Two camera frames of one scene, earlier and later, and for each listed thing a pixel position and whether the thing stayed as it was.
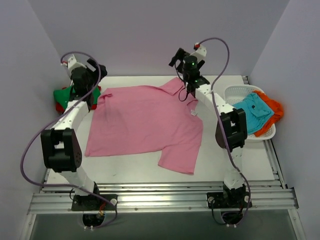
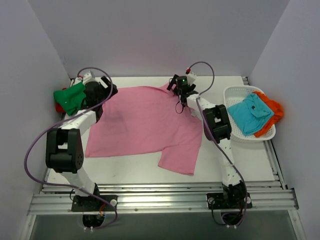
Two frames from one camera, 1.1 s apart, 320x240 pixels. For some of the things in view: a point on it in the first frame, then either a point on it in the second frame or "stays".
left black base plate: x=89 y=202 stays
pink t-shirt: x=148 y=119 stays
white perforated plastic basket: x=235 y=93 stays
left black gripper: x=96 y=69 -> x=108 y=85
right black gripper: x=177 y=57 -> x=172 y=83
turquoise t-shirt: x=257 y=113 stays
